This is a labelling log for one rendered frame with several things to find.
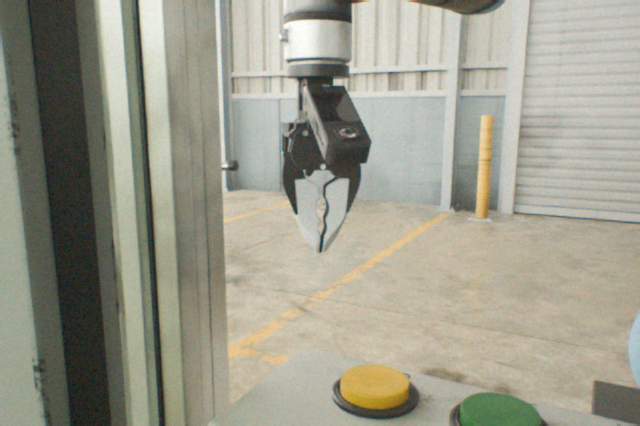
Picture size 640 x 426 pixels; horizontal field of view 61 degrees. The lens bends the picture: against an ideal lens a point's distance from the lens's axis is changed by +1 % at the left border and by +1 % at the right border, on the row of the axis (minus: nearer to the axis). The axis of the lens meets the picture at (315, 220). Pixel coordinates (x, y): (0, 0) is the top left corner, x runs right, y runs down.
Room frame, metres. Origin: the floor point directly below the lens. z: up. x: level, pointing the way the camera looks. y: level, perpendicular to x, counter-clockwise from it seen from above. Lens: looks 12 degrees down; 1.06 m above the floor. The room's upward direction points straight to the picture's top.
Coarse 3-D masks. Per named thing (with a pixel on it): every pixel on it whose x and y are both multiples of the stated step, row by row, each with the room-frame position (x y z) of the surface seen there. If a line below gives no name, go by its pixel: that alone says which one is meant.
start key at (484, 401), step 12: (468, 396) 0.27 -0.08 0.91; (480, 396) 0.27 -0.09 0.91; (492, 396) 0.27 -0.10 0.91; (504, 396) 0.27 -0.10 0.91; (468, 408) 0.26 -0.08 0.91; (480, 408) 0.26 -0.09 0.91; (492, 408) 0.26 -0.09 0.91; (504, 408) 0.26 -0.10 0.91; (516, 408) 0.26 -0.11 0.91; (528, 408) 0.26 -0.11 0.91; (468, 420) 0.25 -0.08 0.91; (480, 420) 0.25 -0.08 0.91; (492, 420) 0.25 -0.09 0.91; (504, 420) 0.25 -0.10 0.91; (516, 420) 0.25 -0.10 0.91; (528, 420) 0.25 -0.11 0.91; (540, 420) 0.25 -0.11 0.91
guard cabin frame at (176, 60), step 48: (144, 0) 0.29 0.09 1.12; (192, 0) 0.31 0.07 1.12; (144, 48) 0.29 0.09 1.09; (192, 48) 0.31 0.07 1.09; (144, 96) 0.29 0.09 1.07; (192, 96) 0.30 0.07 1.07; (144, 144) 0.29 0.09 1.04; (192, 144) 0.30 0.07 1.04; (192, 192) 0.30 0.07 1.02; (192, 240) 0.30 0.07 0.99; (192, 288) 0.30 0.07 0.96; (192, 336) 0.30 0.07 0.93; (192, 384) 0.29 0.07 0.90
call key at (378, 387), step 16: (352, 368) 0.30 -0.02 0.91; (368, 368) 0.30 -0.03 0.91; (384, 368) 0.30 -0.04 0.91; (352, 384) 0.28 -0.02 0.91; (368, 384) 0.28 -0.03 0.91; (384, 384) 0.28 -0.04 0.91; (400, 384) 0.28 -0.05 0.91; (352, 400) 0.28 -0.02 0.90; (368, 400) 0.27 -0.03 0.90; (384, 400) 0.27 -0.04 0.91; (400, 400) 0.27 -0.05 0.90
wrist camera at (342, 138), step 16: (304, 96) 0.60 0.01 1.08; (320, 96) 0.58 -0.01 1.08; (336, 96) 0.59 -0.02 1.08; (320, 112) 0.56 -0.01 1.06; (336, 112) 0.56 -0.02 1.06; (352, 112) 0.56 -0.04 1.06; (320, 128) 0.54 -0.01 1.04; (336, 128) 0.53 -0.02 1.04; (352, 128) 0.53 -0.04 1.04; (320, 144) 0.54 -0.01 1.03; (336, 144) 0.51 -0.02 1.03; (352, 144) 0.52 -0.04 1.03; (368, 144) 0.52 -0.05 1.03; (336, 160) 0.52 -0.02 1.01; (352, 160) 0.52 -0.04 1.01
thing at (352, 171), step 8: (344, 168) 0.60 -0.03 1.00; (352, 168) 0.61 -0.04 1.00; (360, 168) 0.61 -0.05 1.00; (336, 176) 0.61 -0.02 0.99; (344, 176) 0.60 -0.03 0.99; (352, 176) 0.61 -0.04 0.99; (360, 176) 0.61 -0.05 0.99; (352, 184) 0.61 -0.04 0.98; (352, 192) 0.61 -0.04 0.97; (352, 200) 0.61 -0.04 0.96
